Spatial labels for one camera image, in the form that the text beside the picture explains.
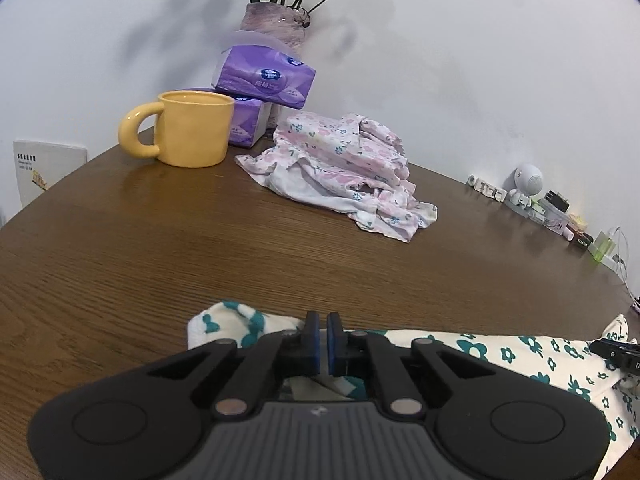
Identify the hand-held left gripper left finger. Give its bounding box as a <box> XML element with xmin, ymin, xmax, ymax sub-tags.
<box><xmin>145</xmin><ymin>311</ymin><xmax>321</xmax><ymax>418</ymax></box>

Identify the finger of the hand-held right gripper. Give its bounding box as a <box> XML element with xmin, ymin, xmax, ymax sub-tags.
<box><xmin>589</xmin><ymin>338</ymin><xmax>639</xmax><ymax>359</ymax></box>

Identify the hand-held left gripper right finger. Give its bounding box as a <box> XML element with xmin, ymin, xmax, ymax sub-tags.
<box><xmin>326</xmin><ymin>312</ymin><xmax>493</xmax><ymax>417</ymax></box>

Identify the cream dress with teal flowers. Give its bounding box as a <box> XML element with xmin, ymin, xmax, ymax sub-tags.
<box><xmin>187</xmin><ymin>301</ymin><xmax>640</xmax><ymax>480</ymax></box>

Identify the green spray bottle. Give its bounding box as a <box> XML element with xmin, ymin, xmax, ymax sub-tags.
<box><xmin>589</xmin><ymin>230</ymin><xmax>618</xmax><ymax>263</ymax></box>

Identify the grey tin box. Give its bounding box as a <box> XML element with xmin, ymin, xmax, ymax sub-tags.
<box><xmin>542</xmin><ymin>207</ymin><xmax>568</xmax><ymax>233</ymax></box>

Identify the black charger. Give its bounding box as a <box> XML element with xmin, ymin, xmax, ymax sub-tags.
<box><xmin>542</xmin><ymin>190</ymin><xmax>571</xmax><ymax>213</ymax></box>

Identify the pink floral garment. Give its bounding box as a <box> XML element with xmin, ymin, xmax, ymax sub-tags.
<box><xmin>235</xmin><ymin>112</ymin><xmax>438</xmax><ymax>245</ymax></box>

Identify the white astronaut figurine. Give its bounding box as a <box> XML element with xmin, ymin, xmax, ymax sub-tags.
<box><xmin>504</xmin><ymin>162</ymin><xmax>544</xmax><ymax>211</ymax></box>

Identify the white block row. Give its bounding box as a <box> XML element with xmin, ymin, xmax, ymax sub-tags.
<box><xmin>467</xmin><ymin>174</ymin><xmax>507</xmax><ymax>202</ymax></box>

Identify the purple tissue pack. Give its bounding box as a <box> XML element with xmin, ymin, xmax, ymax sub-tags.
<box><xmin>200</xmin><ymin>87</ymin><xmax>273</xmax><ymax>148</ymax></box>
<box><xmin>210</xmin><ymin>45</ymin><xmax>317</xmax><ymax>110</ymax></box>

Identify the yellow mug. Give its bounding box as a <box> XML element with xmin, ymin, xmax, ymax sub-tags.
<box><xmin>118</xmin><ymin>90</ymin><xmax>236</xmax><ymax>167</ymax></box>

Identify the purple mottled vase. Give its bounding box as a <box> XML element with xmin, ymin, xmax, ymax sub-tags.
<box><xmin>240</xmin><ymin>2</ymin><xmax>311</xmax><ymax>53</ymax></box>

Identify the white wall box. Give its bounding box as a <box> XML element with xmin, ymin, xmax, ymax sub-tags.
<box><xmin>13</xmin><ymin>139</ymin><xmax>88</xmax><ymax>208</ymax></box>

